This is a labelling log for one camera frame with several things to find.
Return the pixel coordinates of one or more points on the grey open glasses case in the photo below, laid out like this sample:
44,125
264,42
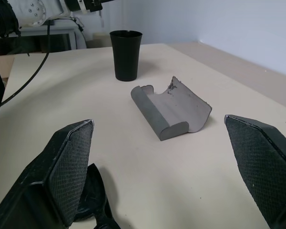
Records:
157,112

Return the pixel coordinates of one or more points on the beige background box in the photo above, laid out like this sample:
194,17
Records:
102,39

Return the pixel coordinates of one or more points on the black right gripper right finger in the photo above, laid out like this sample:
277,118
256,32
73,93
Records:
264,167

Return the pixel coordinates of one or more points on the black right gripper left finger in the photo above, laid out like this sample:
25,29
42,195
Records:
38,176

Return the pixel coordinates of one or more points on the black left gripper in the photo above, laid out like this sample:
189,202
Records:
95,4

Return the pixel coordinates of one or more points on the black plastic cup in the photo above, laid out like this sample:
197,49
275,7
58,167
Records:
125,57

